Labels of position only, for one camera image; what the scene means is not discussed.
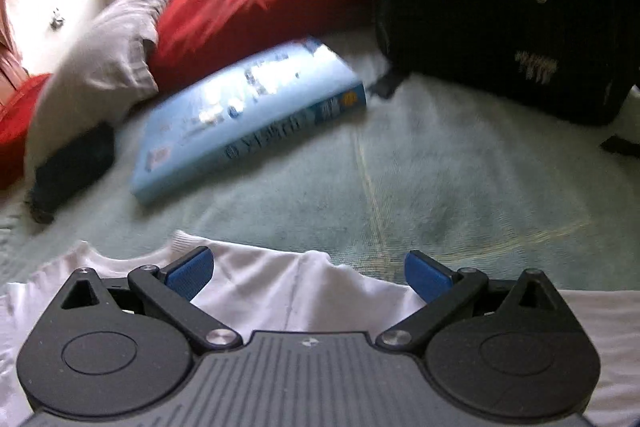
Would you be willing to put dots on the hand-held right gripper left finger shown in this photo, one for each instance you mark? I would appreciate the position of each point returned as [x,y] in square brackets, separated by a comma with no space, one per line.
[187,276]

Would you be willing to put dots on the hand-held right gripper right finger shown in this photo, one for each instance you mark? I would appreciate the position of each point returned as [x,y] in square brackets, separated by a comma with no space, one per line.
[425,278]

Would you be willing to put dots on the white sweatshirt with bear print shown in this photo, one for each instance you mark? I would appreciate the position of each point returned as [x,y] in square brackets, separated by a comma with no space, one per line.
[300,292]

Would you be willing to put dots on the green plaid bed blanket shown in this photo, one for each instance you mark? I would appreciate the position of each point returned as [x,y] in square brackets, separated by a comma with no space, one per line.
[450,182]

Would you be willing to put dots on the dark folded cloth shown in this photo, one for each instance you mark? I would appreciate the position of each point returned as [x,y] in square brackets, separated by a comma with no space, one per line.
[75,162]

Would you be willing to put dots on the light blue book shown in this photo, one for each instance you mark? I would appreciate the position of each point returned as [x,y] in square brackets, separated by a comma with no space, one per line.
[240,117]

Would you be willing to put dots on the grey pillow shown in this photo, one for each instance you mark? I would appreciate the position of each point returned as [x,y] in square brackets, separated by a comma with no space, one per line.
[100,62]

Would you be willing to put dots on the red quilt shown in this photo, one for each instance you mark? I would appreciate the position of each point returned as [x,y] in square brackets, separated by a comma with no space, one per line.
[260,2]

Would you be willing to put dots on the metal wall hook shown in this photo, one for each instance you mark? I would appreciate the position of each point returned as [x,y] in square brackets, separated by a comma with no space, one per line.
[58,19]

